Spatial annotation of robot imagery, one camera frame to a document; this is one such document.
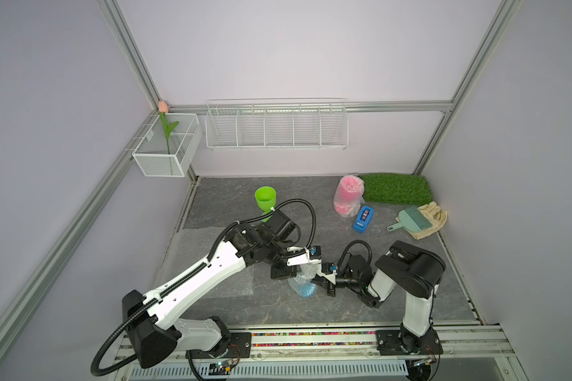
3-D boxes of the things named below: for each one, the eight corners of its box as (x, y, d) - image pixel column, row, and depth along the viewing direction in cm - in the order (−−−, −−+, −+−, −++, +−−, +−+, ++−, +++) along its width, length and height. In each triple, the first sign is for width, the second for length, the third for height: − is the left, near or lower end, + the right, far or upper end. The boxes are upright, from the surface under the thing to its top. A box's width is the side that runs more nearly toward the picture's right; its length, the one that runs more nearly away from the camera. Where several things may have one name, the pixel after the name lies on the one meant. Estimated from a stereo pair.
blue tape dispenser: (351, 229, 103) (353, 224, 99) (360, 209, 109) (362, 203, 106) (364, 235, 101) (367, 229, 97) (372, 214, 108) (375, 208, 104)
